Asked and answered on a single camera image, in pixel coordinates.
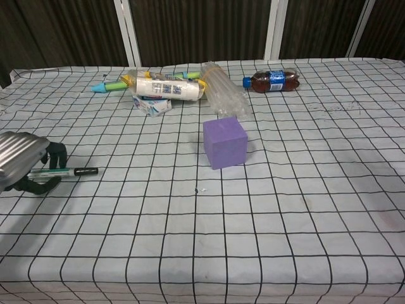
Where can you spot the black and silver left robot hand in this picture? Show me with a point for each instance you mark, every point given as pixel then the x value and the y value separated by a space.
pixel 19 155

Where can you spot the black and green marker pen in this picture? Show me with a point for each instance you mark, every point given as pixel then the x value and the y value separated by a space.
pixel 82 171

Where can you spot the green stick with blue tip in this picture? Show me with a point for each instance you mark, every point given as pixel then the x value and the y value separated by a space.
pixel 114 85

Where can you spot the small white and blue carton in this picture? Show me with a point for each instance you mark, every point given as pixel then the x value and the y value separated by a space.
pixel 155 107

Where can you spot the white roll in clear wrap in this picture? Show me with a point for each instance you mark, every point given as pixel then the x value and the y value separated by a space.
pixel 167 89

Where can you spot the small white debris crumb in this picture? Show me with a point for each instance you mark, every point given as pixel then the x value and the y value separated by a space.
pixel 201 190

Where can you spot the purple foam cube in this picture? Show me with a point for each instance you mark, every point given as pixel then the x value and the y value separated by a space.
pixel 226 145

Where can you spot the bundle of clear plastic tubes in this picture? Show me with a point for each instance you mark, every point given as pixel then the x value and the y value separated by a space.
pixel 224 93

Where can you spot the white black-grid tablecloth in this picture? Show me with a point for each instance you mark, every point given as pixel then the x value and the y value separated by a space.
pixel 221 237

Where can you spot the cola bottle with blue label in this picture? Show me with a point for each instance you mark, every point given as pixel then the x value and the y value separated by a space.
pixel 275 80

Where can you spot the white metal frame post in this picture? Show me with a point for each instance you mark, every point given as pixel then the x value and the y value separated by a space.
pixel 360 28
pixel 274 28
pixel 128 31

